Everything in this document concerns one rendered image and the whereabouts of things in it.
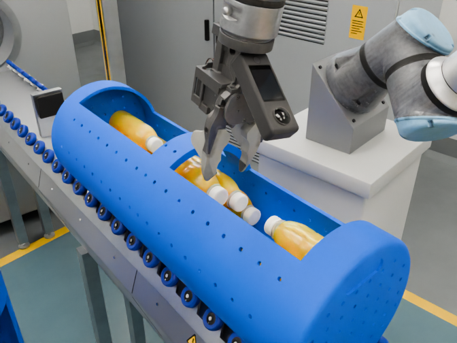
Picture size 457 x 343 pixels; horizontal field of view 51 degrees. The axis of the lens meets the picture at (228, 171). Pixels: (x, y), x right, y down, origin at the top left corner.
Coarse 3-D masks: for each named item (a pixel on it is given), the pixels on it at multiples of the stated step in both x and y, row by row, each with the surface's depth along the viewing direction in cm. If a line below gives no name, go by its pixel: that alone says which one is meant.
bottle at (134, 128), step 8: (120, 112) 130; (128, 112) 131; (112, 120) 129; (120, 120) 127; (128, 120) 125; (136, 120) 125; (120, 128) 126; (128, 128) 124; (136, 128) 122; (144, 128) 122; (152, 128) 124; (128, 136) 123; (136, 136) 121; (144, 136) 120; (152, 136) 120; (144, 144) 121
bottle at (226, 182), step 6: (216, 174) 102; (222, 174) 102; (222, 180) 100; (228, 180) 100; (222, 186) 99; (228, 186) 99; (234, 186) 100; (228, 192) 99; (234, 192) 99; (240, 192) 100; (228, 198) 98; (228, 204) 99
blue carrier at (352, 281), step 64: (64, 128) 117; (128, 192) 95; (192, 192) 84; (256, 192) 107; (192, 256) 81; (256, 256) 72; (320, 256) 67; (384, 256) 70; (256, 320) 70; (320, 320) 65; (384, 320) 81
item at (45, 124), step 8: (56, 88) 161; (32, 96) 156; (40, 96) 157; (48, 96) 158; (56, 96) 159; (40, 104) 157; (48, 104) 159; (56, 104) 161; (40, 112) 158; (48, 112) 160; (56, 112) 162; (40, 120) 161; (48, 120) 163; (40, 128) 162; (48, 128) 164
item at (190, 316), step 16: (64, 192) 137; (80, 208) 130; (96, 208) 125; (96, 224) 124; (112, 240) 118; (128, 256) 113; (144, 272) 108; (160, 288) 103; (176, 288) 101; (176, 304) 99; (192, 320) 96; (208, 336) 92
